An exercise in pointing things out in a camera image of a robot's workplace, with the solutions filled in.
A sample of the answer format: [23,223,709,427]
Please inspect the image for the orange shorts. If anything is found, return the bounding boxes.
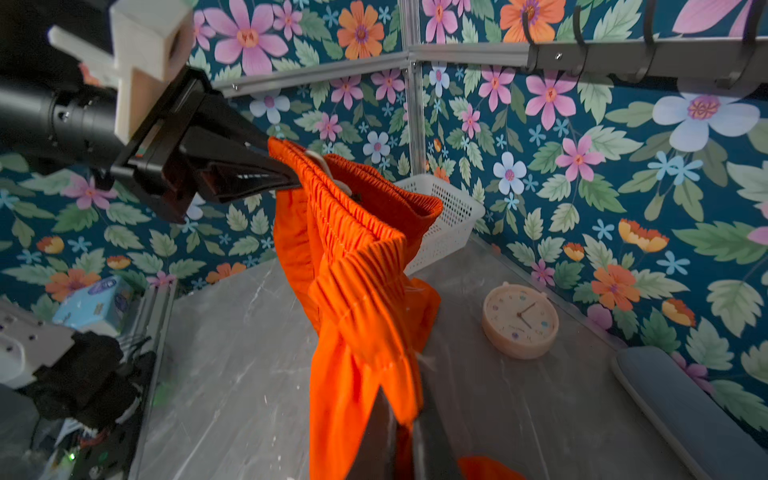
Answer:
[266,136,529,480]

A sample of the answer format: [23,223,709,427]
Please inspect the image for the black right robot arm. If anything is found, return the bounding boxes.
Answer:
[1,294,465,479]

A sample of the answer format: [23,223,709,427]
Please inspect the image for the white plastic laundry basket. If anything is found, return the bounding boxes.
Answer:
[395,174,485,276]

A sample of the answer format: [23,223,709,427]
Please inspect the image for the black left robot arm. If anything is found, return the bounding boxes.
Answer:
[1,1,299,223]

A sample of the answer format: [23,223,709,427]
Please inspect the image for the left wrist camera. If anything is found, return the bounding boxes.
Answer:
[47,0,195,143]

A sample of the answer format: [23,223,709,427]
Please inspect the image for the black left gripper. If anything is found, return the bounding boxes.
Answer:
[110,67,300,224]

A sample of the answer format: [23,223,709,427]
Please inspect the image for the grey-blue pencil case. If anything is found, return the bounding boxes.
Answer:
[612,346,767,479]

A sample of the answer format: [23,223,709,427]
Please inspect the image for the black wall hook rail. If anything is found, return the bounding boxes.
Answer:
[521,1,767,90]

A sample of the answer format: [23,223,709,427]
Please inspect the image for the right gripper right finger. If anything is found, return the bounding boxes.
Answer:
[412,353,464,480]

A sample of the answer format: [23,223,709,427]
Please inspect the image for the blue tissue pack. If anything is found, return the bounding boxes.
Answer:
[52,276,134,338]

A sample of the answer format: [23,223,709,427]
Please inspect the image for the pink round alarm clock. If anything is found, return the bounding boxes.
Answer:
[481,282,560,360]

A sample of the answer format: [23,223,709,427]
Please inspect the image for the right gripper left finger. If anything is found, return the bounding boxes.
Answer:
[346,389,398,480]

